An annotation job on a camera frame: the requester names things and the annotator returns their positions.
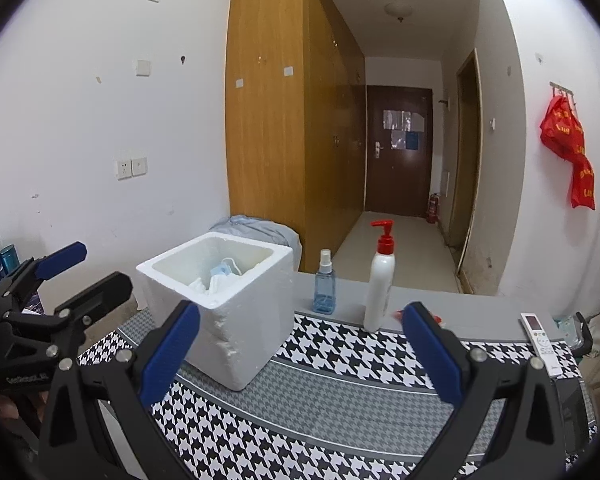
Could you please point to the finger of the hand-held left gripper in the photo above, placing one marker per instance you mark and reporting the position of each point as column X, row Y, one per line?
column 107, row 287
column 60, row 256

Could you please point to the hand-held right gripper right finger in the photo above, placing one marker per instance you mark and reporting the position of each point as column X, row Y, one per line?
column 432, row 355

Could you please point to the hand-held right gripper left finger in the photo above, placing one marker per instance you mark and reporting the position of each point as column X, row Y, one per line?
column 172, row 355

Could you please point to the white foam box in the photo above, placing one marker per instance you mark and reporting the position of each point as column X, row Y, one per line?
column 250, row 320

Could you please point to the red snack packet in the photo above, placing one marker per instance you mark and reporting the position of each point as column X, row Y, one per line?
column 397, row 313

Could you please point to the white pump bottle red pump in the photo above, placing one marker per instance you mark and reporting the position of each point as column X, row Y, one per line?
column 380, row 290

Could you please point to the houndstooth table mat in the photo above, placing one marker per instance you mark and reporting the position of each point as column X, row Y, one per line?
column 340, row 395

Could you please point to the white remote control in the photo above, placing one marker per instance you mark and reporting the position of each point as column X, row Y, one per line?
column 542, row 342

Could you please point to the blue spray bottle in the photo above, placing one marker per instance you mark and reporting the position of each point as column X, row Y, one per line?
column 324, row 290

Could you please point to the red fire extinguisher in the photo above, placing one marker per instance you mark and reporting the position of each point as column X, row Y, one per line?
column 432, row 210

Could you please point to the bin with grey liner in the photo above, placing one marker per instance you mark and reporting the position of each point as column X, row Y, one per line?
column 260, row 230

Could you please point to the black smartphone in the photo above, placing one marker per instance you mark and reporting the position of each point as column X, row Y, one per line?
column 577, row 410

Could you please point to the dark brown entrance door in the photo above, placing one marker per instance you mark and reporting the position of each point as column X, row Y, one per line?
column 400, row 180

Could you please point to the wooden side door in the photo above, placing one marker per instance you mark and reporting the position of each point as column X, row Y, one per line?
column 467, row 170

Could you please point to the wooden wardrobe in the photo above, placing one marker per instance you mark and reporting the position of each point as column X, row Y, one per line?
column 275, row 135

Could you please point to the narrow red plastic bag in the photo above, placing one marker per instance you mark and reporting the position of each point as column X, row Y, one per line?
column 582, row 182

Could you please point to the paper notices on door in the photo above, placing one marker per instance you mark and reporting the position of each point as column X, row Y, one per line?
column 402, row 127

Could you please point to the wide red plastic bag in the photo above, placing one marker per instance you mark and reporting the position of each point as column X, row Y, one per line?
column 562, row 132

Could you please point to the round ceiling lamp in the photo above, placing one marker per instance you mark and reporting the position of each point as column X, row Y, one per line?
column 398, row 10

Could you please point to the white wall socket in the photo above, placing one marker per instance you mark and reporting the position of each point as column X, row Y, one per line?
column 123, row 169

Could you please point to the white wall switch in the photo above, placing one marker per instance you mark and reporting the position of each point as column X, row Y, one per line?
column 139, row 166

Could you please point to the small wall shelf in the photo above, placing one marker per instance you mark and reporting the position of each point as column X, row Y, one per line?
column 444, row 103

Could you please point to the metal wall hook rack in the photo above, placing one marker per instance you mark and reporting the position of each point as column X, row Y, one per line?
column 562, row 87

